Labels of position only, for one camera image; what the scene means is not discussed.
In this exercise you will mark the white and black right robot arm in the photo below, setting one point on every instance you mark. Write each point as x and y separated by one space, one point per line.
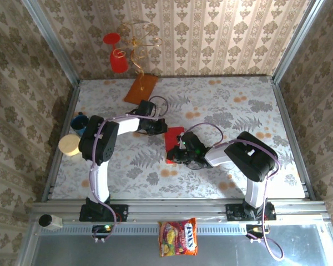
219 155

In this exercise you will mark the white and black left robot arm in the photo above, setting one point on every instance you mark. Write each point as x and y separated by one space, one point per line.
127 126

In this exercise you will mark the red wine glass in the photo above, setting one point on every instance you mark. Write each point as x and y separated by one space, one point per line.
118 65

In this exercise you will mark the blue enamel mug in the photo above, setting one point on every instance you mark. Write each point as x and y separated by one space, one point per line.
77 124

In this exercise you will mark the red fruit candy bag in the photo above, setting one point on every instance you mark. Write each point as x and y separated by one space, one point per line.
180 238

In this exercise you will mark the yellow cup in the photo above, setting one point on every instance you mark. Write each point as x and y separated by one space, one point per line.
68 145

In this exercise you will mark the small black connector box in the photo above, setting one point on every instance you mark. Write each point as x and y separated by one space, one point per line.
101 229
255 229

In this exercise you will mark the grey metal panel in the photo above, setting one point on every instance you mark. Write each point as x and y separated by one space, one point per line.
100 252

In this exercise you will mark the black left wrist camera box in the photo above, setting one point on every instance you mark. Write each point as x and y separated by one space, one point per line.
147 108

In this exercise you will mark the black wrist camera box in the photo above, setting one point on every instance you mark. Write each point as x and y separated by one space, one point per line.
192 140
147 108

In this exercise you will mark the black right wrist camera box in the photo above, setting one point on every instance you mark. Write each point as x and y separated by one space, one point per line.
192 140

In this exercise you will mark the aluminium front frame rail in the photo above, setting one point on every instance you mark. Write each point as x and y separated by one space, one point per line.
177 207

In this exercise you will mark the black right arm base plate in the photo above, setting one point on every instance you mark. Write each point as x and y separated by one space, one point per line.
234 213

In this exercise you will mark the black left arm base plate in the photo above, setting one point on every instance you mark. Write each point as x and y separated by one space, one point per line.
122 213

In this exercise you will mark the aluminium table side rail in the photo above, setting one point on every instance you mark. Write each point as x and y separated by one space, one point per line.
53 174
284 110

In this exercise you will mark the aluminium corner post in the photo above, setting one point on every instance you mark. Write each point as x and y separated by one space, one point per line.
52 41
297 41

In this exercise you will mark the small black and beige camera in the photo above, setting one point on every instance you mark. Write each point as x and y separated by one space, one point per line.
50 221

